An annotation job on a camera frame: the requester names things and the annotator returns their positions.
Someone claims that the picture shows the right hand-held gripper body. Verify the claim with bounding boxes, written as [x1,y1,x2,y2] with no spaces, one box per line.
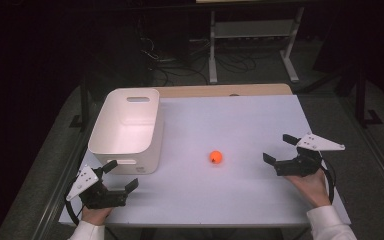
[274,131,346,178]

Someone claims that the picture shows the person's right hand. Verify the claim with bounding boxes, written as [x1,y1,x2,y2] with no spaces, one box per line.
[284,168,332,208]

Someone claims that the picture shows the white metal stand frame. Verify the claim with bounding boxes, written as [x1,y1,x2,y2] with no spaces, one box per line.
[208,6,305,85]

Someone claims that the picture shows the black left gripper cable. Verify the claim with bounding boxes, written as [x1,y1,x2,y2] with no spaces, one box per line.
[64,186,82,226]

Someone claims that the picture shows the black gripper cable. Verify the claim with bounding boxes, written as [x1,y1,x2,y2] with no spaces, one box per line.
[319,154,337,205]
[64,186,82,226]

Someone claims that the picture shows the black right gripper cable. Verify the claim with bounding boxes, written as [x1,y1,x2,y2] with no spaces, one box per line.
[319,154,337,205]

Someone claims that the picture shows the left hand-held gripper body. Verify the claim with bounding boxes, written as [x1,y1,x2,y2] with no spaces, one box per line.
[65,164,128,210]

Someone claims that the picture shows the person's left hand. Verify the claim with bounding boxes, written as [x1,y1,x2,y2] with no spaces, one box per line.
[80,205,114,227]

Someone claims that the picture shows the orange ball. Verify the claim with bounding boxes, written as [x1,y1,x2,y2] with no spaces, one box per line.
[208,150,224,165]

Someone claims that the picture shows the black floor cables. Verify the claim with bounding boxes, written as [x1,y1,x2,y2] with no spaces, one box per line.
[139,34,258,86]

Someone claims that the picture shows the white plastic bin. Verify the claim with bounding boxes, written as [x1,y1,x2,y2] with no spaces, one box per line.
[87,87,165,176]

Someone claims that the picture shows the wooden table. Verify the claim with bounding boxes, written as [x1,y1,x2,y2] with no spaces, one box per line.
[153,83,293,99]

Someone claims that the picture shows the black metal stand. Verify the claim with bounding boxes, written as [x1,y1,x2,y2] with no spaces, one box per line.
[353,64,384,128]
[68,74,92,132]

